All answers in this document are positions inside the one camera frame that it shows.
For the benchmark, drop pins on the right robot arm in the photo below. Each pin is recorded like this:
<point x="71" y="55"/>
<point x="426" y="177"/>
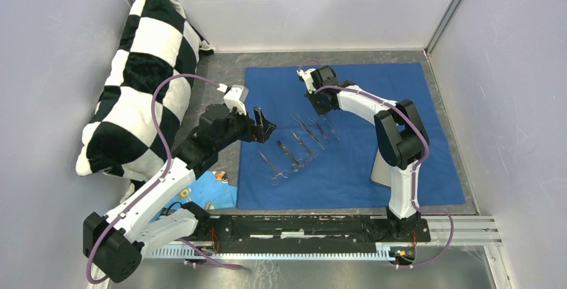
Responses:
<point x="402" y="140"/>

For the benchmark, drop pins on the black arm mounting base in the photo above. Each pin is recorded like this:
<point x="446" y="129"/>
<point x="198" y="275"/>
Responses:
<point x="305" y="234"/>

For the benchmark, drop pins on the light blue patterned cloth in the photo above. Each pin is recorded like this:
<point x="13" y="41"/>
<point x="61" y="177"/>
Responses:
<point x="210" y="191"/>

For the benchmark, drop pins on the white slotted cable duct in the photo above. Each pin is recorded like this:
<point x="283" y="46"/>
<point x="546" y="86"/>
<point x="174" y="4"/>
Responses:
<point x="182" y="251"/>

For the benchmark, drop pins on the black white checkered pillow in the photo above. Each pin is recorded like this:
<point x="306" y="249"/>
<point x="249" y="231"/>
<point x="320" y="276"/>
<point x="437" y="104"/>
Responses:
<point x="146" y="95"/>

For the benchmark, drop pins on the aluminium frame rail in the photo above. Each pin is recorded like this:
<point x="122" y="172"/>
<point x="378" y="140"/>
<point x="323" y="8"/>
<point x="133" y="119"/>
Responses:
<point x="452" y="230"/>

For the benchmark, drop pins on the curved steel tweezers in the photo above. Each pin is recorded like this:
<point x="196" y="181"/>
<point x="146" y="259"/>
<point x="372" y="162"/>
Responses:
<point x="332" y="129"/>

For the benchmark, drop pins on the steel ring-handled hemostat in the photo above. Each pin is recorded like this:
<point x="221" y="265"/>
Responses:
<point x="276" y="173"/>

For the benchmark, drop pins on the metal instrument tray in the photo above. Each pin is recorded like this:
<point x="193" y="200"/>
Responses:
<point x="381" y="171"/>

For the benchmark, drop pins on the long thin steel tweezers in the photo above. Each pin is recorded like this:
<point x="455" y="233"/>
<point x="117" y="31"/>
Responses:
<point x="300" y="122"/>

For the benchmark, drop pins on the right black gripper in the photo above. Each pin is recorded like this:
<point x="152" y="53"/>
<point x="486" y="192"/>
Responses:
<point x="321" y="110"/>

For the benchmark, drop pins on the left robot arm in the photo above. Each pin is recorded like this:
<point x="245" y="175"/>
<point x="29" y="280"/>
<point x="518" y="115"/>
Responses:
<point x="117" y="242"/>

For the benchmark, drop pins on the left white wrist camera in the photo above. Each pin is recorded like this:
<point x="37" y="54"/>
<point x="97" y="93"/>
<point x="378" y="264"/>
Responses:
<point x="234" y="97"/>

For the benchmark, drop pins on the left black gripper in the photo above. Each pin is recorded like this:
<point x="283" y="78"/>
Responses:
<point x="260" y="132"/>

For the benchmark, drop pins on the blue surgical drape cloth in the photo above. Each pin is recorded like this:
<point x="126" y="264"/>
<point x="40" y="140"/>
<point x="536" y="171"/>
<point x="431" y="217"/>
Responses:
<point x="339" y="177"/>

